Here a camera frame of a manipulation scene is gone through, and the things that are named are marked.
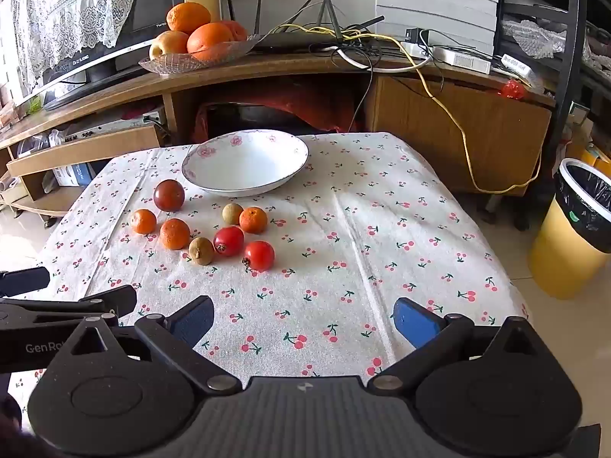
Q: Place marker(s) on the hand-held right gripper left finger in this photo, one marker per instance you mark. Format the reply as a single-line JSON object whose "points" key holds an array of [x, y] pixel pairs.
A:
{"points": [[191, 318]]}

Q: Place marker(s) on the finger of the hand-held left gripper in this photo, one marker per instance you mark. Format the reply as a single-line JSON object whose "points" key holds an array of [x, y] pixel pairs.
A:
{"points": [[24, 280], [95, 299]]}

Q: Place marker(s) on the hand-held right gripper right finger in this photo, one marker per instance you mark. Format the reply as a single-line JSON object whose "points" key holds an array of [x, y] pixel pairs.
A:
{"points": [[414, 320]]}

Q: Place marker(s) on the brown longan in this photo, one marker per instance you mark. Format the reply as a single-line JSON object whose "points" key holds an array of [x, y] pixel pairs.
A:
{"points": [[201, 251], [232, 213]]}

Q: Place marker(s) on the small mandarin orange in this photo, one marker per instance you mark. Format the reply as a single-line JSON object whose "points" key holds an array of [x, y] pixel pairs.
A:
{"points": [[174, 234], [143, 222], [253, 220]]}

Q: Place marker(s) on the small red tomato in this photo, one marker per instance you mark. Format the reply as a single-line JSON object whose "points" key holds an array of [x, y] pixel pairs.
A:
{"points": [[228, 241], [259, 255]]}

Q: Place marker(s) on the white floral bowl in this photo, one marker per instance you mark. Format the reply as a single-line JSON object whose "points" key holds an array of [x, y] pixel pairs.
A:
{"points": [[248, 162]]}

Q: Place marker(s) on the cherry print tablecloth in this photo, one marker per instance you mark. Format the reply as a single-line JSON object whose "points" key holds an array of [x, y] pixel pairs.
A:
{"points": [[343, 229]]}

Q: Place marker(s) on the blue white box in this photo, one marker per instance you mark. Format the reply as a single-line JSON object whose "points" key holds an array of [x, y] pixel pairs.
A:
{"points": [[74, 174]]}

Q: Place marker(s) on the silver media player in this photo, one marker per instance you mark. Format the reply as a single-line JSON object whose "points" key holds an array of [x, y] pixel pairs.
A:
{"points": [[110, 131]]}

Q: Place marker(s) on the black trash bag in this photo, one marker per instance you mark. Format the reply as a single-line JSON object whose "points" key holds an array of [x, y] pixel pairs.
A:
{"points": [[589, 205]]}

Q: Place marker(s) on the metal pot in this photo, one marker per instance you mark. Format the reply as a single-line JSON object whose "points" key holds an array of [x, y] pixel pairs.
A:
{"points": [[257, 117]]}

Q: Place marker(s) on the wooden television stand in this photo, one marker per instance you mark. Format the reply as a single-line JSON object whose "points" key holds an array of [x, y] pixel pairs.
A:
{"points": [[496, 124]]}

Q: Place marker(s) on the red plastic bag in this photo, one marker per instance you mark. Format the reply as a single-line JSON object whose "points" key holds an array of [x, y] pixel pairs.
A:
{"points": [[291, 101]]}

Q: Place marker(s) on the yellow carton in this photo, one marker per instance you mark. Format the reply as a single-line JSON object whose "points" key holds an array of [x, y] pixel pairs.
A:
{"points": [[596, 160]]}

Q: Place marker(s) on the glass fruit dish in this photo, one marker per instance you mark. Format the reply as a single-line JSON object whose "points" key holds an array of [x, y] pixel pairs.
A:
{"points": [[167, 65]]}

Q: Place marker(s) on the small red bag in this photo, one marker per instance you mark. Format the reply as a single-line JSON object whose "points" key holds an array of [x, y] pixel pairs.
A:
{"points": [[513, 89]]}

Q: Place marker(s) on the white power strip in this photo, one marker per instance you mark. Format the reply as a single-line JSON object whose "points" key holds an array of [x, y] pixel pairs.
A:
{"points": [[463, 59]]}

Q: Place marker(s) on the yellow red apple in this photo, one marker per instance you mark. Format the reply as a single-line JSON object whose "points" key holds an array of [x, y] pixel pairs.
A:
{"points": [[167, 44]]}

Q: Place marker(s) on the white labelled device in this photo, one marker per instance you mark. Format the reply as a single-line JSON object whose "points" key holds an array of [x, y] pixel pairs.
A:
{"points": [[520, 69]]}

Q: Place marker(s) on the white lace cloth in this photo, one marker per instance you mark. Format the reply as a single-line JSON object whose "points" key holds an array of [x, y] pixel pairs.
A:
{"points": [[62, 9]]}

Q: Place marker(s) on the large orange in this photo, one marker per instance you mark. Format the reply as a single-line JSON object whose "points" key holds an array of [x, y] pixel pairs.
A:
{"points": [[238, 31], [188, 16], [210, 41]]}

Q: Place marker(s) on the black power adapter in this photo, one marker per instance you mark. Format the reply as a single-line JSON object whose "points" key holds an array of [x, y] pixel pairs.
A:
{"points": [[414, 36]]}

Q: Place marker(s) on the black router with antennas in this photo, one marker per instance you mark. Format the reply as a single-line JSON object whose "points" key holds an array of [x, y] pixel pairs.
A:
{"points": [[296, 40]]}

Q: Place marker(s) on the black television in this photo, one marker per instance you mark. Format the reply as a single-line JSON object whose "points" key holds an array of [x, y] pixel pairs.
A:
{"points": [[155, 4]]}

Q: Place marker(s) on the bubble wrap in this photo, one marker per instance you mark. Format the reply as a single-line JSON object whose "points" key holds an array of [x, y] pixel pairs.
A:
{"points": [[539, 36]]}

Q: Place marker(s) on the stack of white foam boards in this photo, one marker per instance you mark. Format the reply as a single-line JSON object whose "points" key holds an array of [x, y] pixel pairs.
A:
{"points": [[429, 0]]}

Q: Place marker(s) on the black shelf rack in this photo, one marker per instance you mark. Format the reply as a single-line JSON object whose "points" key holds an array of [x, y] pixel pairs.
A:
{"points": [[575, 33]]}

